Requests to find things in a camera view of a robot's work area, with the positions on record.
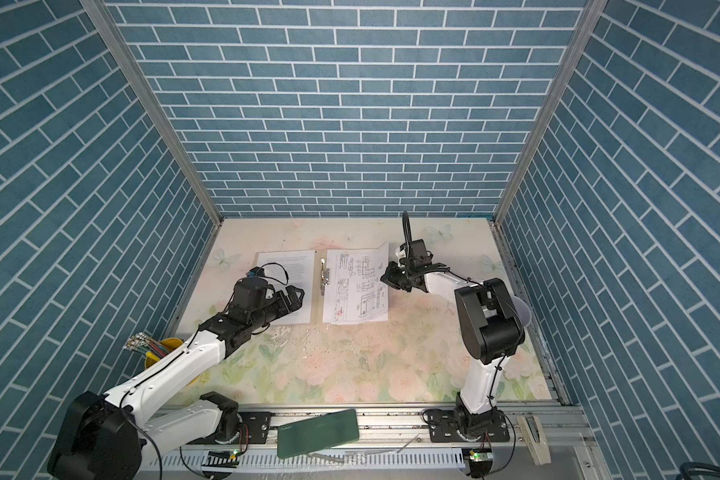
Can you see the green phone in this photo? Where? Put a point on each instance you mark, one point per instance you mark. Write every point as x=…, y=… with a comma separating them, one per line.
x=317, y=433

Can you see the metal folder clip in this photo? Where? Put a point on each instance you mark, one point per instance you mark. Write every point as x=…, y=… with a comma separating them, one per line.
x=324, y=276

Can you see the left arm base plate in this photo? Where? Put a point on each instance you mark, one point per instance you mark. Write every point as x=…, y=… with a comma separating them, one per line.
x=255, y=427

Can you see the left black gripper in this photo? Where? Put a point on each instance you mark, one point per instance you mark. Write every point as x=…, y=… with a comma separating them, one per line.
x=294, y=300

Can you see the coloured pencils bundle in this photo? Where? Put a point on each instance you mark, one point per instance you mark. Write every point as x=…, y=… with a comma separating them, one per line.
x=137, y=343

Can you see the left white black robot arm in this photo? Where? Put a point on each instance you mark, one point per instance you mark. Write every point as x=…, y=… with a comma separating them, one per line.
x=114, y=434

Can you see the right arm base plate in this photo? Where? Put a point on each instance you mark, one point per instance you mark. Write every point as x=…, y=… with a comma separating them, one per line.
x=459, y=425

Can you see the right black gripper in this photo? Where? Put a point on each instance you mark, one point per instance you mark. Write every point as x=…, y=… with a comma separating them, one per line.
x=389, y=277

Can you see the yellow pencil cup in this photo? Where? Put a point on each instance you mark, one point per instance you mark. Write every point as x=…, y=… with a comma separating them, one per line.
x=159, y=349

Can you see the printed text sheet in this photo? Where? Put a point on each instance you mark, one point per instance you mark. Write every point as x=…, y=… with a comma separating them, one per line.
x=295, y=268

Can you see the beige paper folder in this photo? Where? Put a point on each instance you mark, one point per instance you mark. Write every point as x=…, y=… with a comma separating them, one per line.
x=317, y=302

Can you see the technical drawing sheet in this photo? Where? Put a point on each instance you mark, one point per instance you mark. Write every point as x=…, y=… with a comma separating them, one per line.
x=354, y=293

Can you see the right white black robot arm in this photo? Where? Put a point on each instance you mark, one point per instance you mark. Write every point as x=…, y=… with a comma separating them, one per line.
x=492, y=323

